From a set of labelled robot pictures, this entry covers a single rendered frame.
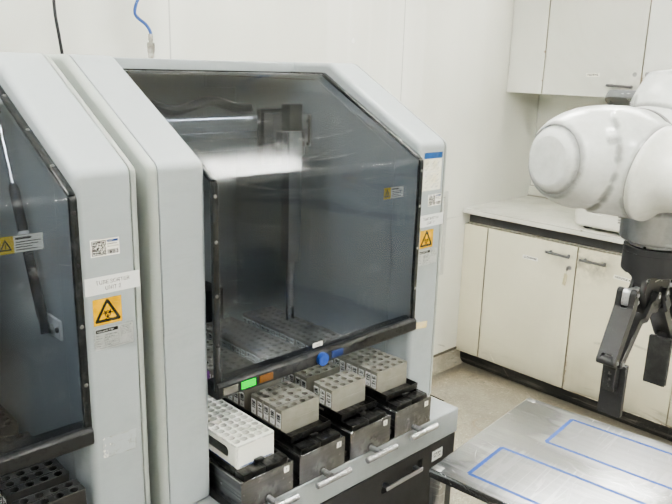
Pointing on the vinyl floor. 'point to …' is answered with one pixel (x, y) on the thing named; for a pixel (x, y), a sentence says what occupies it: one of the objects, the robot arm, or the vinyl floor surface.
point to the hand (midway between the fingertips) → (633, 389)
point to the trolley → (555, 462)
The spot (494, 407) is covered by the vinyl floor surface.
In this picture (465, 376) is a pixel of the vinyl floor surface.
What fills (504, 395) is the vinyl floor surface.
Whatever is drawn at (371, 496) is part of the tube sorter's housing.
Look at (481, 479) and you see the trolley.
